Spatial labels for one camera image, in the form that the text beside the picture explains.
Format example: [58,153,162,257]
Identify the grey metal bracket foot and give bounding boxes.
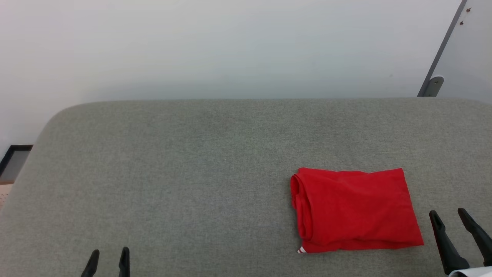
[424,76,445,98]

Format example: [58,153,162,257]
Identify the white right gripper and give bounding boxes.
[429,207,492,277]

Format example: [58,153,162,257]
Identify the black framed board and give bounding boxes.
[0,144,33,182]

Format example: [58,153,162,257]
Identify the light grey partition panel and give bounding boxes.
[432,0,492,104]

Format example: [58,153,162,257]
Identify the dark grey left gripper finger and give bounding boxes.
[80,249,100,277]
[118,246,131,277]

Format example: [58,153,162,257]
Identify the red garment with white trim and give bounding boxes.
[290,167,425,255]

